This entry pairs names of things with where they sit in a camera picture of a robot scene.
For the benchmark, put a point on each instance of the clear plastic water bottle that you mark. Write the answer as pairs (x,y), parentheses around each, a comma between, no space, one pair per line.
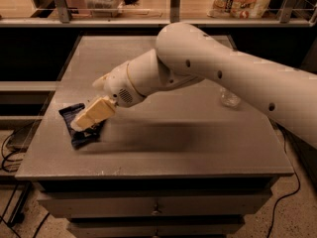
(229,99)

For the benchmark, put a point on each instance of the grey upper drawer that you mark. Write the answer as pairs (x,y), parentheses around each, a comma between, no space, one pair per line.
(99,205)

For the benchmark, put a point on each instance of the metal shelf rail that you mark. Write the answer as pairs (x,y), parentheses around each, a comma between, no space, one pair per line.
(150,13)

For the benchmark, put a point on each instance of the blue blueberry rxbar wrapper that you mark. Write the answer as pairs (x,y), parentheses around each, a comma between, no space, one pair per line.
(78,139)

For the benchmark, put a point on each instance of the grey drawer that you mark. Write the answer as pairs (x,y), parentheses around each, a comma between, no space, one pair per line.
(99,205)
(152,229)

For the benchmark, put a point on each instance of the clear plastic container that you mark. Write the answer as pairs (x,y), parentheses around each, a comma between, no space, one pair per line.
(103,8)

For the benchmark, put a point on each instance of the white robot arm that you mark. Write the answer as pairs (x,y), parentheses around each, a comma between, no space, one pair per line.
(184,55)

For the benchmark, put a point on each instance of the printed snack bag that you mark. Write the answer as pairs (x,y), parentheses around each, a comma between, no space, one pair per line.
(241,9)

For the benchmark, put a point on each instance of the black chocolate rxbar wrapper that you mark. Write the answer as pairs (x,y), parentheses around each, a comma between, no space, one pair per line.
(94,131)

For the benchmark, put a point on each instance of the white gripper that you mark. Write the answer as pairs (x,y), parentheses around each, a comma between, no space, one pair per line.
(118,84)

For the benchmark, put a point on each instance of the grey lower drawer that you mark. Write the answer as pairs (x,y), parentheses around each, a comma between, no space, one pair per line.
(152,229)

